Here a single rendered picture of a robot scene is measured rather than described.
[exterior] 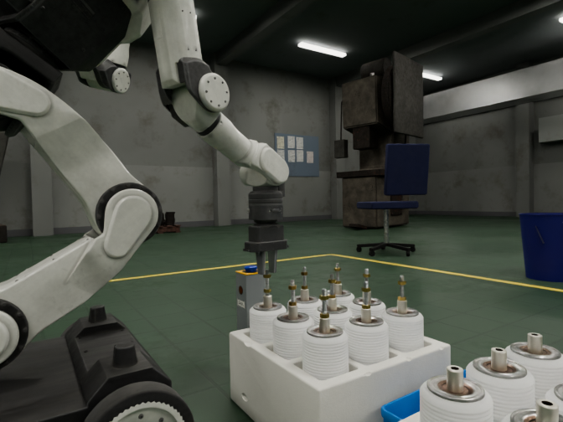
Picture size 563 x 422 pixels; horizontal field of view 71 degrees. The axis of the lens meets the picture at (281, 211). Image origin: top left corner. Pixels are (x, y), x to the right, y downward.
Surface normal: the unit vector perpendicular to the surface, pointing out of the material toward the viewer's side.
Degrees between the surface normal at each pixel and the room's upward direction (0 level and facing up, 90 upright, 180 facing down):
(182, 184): 90
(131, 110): 90
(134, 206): 90
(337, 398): 90
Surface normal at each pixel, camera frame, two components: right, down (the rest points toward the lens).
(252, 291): 0.53, 0.01
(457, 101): -0.84, 0.03
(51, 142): 0.68, 0.37
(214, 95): 0.76, 0.00
